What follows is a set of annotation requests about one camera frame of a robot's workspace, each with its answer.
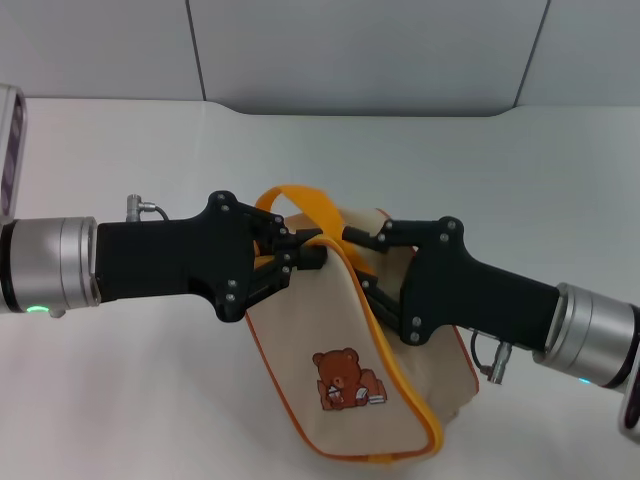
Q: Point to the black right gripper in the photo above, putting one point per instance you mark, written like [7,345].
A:
[465,290]

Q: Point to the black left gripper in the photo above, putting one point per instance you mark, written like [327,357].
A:
[175,260]

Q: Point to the beige bear food bag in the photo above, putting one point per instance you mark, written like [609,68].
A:
[320,320]

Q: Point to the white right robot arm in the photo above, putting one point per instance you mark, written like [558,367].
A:
[590,330]

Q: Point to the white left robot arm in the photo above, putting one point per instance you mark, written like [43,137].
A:
[50,260]

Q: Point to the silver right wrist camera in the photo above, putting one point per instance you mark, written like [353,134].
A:
[631,405]

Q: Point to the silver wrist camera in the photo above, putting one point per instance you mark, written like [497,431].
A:
[631,405]
[12,150]

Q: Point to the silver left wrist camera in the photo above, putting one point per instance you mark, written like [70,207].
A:
[12,150]

